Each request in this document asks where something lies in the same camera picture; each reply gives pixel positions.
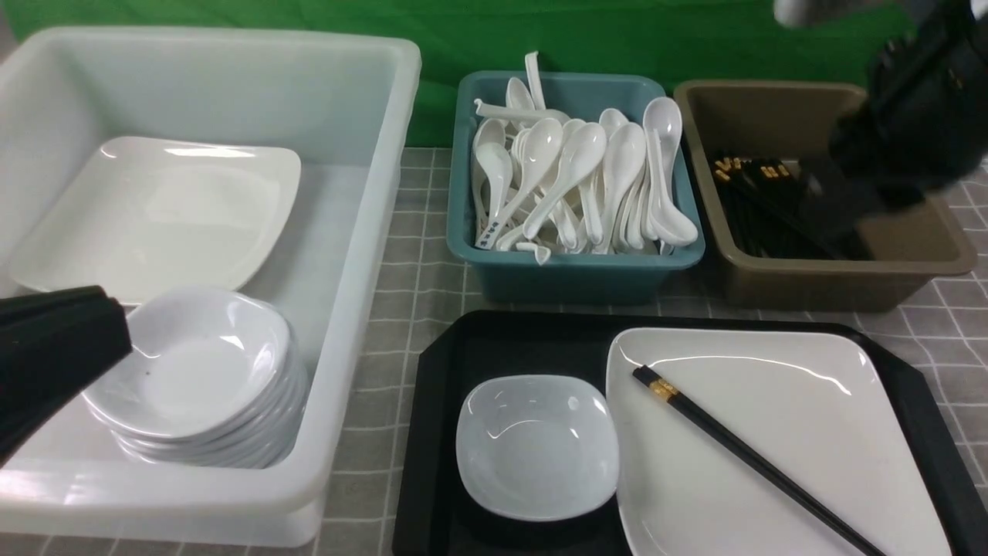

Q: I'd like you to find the grey checked tablecloth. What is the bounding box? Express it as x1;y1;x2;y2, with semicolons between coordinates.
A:
0;147;988;556

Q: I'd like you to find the pile of white soup spoons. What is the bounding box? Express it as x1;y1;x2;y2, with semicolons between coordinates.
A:
472;52;699;265

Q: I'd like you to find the white square plate in bin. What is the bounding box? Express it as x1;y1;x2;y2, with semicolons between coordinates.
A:
8;137;301;307

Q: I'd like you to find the white ceramic soup spoon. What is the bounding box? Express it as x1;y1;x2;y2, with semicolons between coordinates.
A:
474;98;570;124

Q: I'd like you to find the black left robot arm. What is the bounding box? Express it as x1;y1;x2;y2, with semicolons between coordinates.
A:
1;286;133;465

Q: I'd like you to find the small white bowl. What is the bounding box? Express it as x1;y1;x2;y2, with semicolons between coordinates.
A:
455;374;621;522

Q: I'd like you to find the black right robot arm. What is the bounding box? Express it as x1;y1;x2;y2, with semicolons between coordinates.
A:
798;1;987;239

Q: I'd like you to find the stack of white bowls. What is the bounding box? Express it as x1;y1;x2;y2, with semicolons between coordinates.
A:
82;287;311;470

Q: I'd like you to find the black chopsticks gold band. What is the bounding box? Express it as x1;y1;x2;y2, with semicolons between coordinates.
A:
631;365;884;555

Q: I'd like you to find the white square plate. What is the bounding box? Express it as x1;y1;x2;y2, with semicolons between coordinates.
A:
8;137;301;307
606;327;952;555

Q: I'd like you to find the brown plastic chopstick bin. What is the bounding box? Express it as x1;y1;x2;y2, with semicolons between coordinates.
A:
674;79;978;312

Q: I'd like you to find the green backdrop cloth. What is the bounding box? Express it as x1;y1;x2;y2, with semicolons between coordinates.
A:
2;1;916;147

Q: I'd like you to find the bundle of black chopsticks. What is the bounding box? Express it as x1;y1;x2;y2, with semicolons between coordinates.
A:
709;151;873;261

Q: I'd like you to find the black serving tray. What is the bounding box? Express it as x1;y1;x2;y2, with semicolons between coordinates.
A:
391;310;987;555

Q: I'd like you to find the large white plastic bin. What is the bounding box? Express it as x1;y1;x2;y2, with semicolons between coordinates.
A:
1;27;421;551

